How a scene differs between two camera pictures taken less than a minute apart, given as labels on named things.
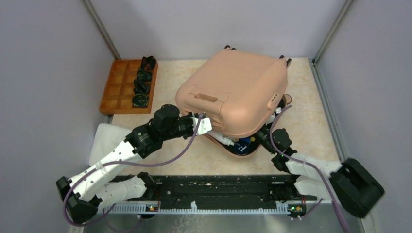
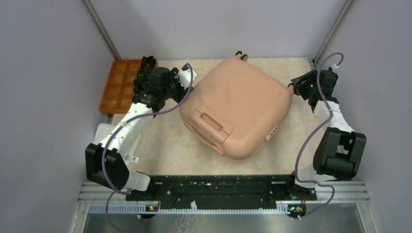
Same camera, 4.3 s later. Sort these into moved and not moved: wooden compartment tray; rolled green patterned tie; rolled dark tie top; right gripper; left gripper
Moved: left gripper; right gripper
Not moved: rolled green patterned tie; wooden compartment tray; rolled dark tie top
